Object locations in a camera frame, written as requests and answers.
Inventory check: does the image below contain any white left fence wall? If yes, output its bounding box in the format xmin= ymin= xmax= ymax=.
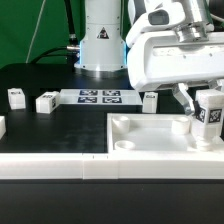
xmin=0 ymin=116 xmax=6 ymax=140

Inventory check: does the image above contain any white plate with tags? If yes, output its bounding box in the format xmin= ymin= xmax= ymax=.
xmin=60 ymin=89 xmax=142 ymax=105

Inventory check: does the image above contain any white thin cable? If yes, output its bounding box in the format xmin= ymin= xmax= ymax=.
xmin=25 ymin=0 xmax=47 ymax=64

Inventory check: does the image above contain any white front fence wall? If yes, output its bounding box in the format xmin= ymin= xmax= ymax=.
xmin=0 ymin=153 xmax=224 ymax=180

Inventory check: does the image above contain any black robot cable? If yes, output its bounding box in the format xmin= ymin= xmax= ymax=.
xmin=29 ymin=0 xmax=81 ymax=65

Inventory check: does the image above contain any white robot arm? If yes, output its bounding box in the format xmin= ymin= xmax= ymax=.
xmin=75 ymin=0 xmax=224 ymax=115

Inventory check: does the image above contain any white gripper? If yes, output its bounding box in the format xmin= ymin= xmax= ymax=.
xmin=127 ymin=31 xmax=224 ymax=116

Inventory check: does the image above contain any white fence wall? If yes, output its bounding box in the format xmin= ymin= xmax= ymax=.
xmin=0 ymin=153 xmax=224 ymax=180
xmin=0 ymin=116 xmax=6 ymax=140

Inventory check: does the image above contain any white square tabletop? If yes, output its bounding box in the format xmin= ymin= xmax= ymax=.
xmin=107 ymin=113 xmax=224 ymax=155

